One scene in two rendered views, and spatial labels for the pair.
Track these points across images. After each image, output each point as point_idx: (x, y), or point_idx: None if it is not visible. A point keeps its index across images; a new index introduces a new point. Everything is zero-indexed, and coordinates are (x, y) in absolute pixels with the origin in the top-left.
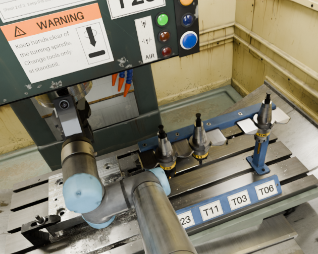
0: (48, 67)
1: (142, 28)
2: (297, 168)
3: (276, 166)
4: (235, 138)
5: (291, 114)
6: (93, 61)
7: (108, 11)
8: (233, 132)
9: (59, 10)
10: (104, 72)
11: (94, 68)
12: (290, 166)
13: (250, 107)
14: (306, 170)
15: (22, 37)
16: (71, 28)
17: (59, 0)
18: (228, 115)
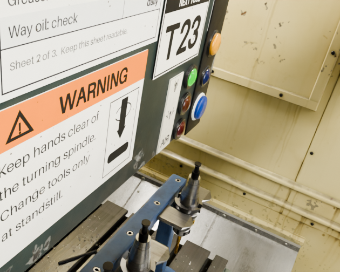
0: (42, 210)
1: (172, 93)
2: (198, 254)
3: (177, 262)
4: (104, 244)
5: (142, 187)
6: (109, 170)
7: (153, 65)
8: (96, 236)
9: (101, 66)
10: (114, 188)
11: (104, 184)
12: (191, 255)
13: (161, 190)
14: (208, 252)
15: (22, 140)
16: (104, 105)
17: (110, 42)
18: (144, 210)
